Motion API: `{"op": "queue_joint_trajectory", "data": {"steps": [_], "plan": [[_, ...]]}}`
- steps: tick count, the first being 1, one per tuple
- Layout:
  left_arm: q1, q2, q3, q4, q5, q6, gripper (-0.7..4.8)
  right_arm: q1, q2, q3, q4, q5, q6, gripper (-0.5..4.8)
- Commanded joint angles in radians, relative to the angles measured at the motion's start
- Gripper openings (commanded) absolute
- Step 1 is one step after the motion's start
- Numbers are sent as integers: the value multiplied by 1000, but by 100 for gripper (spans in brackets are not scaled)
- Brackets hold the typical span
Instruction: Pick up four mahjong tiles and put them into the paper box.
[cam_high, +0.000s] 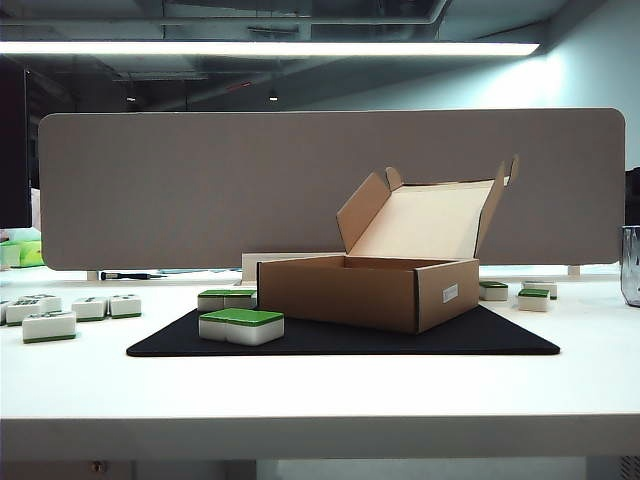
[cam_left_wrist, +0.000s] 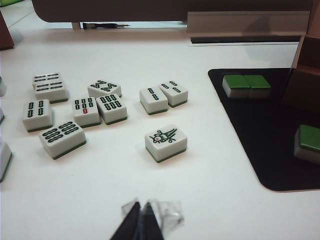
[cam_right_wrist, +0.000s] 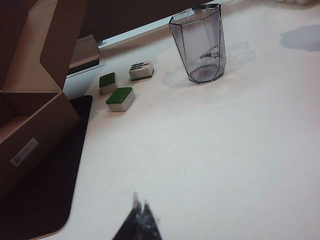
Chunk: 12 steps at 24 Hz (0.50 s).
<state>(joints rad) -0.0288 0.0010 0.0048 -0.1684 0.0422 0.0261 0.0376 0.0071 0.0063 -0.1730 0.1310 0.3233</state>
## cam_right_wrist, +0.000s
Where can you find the brown cardboard mailer box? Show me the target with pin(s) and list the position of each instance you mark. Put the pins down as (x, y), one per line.
(50, 130)

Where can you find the grey fabric desk divider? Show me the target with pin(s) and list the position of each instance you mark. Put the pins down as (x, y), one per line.
(137, 15)

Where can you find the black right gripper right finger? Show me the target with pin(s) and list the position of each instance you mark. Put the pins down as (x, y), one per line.
(148, 227)

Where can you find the nine bamboo mahjong tile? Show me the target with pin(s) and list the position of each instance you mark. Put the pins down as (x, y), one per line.
(141, 71)

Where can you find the black rectangular desk mat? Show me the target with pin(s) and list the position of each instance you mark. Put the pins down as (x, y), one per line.
(50, 190)

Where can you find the green backed mahjong tile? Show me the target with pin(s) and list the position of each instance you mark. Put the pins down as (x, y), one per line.
(120, 98)
(108, 81)

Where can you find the clear faceted plastic cup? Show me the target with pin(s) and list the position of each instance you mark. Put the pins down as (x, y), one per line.
(200, 50)

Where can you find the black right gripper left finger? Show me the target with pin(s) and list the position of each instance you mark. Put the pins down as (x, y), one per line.
(127, 228)

